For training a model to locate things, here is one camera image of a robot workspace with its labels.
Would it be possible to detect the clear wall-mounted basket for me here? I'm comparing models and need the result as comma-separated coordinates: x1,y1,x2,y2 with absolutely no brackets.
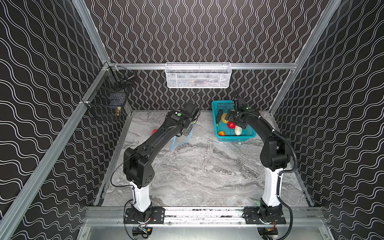
165,62,232,89

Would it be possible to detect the brass object in basket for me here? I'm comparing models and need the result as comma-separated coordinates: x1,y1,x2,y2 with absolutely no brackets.
115,107,122,117

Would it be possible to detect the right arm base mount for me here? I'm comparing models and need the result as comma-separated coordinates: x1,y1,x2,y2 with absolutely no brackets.
242,206,287,225

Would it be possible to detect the yellow potato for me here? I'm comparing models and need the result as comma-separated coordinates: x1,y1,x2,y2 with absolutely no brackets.
221,113,229,124

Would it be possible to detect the black wire wall basket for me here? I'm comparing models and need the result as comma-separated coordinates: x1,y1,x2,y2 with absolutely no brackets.
85,63,136,122

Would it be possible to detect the clear zip top bag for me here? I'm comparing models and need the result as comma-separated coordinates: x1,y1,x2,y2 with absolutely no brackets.
148,125,194,152

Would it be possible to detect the teal plastic basket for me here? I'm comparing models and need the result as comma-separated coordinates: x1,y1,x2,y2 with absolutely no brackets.
212,100,257,142

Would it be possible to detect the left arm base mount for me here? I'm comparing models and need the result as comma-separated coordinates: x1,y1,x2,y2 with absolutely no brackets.
124,206,166,225

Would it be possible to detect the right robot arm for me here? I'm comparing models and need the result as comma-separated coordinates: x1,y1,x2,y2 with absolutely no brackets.
226,97,298,207

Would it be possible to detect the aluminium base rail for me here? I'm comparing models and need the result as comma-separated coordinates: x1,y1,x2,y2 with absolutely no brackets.
84,207,325,227

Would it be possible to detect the dark eggplant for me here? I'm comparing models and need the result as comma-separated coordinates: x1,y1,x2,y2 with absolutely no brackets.
215,110,223,127

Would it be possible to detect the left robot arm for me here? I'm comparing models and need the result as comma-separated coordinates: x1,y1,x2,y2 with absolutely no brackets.
123,103,199,213

